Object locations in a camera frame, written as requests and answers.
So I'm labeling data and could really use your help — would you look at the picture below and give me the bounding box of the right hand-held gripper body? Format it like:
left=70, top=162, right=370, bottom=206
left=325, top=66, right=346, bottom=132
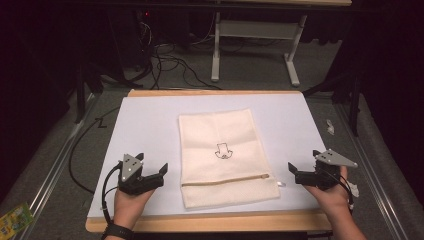
left=294, top=148, right=359, bottom=192

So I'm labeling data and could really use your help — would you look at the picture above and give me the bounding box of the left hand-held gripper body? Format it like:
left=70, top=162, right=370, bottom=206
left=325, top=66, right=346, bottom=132
left=117, top=153, right=165, bottom=196

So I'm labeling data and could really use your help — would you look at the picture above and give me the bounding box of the cream mesh laundry bag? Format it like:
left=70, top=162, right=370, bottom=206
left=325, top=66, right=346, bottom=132
left=178, top=108, right=282, bottom=210

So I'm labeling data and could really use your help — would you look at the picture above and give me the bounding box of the person's right hand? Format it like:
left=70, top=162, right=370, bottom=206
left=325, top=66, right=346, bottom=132
left=304, top=165, right=352, bottom=218

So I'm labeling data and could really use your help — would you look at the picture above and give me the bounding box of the person's left hand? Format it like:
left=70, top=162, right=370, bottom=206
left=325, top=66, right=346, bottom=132
left=112, top=188, right=156, bottom=230

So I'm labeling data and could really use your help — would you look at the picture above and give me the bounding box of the white table mat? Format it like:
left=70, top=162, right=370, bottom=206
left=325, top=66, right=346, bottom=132
left=87, top=93, right=330, bottom=220

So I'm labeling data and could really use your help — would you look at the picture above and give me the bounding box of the black metal stand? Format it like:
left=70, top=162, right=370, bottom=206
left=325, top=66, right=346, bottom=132
left=301, top=71, right=363, bottom=138
left=73, top=63, right=105, bottom=125

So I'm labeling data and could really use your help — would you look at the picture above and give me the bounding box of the black wristwatch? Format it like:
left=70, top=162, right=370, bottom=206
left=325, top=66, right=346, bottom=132
left=101, top=222, right=135, bottom=240

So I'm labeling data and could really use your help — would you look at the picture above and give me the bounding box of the dark computer tower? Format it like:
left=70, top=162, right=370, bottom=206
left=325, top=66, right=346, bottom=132
left=109, top=9, right=155, bottom=75

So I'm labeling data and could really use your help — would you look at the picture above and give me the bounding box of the green printed packet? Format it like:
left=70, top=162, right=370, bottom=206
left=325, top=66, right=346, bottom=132
left=0, top=202, right=35, bottom=239

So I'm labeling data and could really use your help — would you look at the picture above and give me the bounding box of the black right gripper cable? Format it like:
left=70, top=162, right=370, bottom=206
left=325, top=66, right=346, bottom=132
left=333, top=168, right=356, bottom=215

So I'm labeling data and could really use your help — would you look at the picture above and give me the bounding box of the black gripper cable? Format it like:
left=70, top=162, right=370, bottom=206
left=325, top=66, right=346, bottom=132
left=333, top=168, right=356, bottom=215
left=100, top=161, right=123, bottom=228

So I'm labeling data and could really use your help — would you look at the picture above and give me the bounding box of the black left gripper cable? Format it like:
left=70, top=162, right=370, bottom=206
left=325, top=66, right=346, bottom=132
left=100, top=161, right=123, bottom=228

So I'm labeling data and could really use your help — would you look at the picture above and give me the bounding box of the metal floor rail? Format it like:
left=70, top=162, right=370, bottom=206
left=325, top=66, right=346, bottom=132
left=334, top=101, right=409, bottom=240
left=13, top=93, right=101, bottom=240

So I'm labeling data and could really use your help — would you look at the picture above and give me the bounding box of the long black floor cable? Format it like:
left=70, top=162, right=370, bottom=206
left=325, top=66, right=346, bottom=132
left=68, top=106, right=121, bottom=195

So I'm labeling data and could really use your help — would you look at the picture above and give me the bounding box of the black floor cable bundle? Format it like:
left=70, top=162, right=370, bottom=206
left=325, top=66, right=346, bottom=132
left=133, top=19, right=223, bottom=91

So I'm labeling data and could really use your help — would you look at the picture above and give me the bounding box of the white metal desk frame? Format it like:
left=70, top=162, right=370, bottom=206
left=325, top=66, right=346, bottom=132
left=210, top=11, right=308, bottom=88

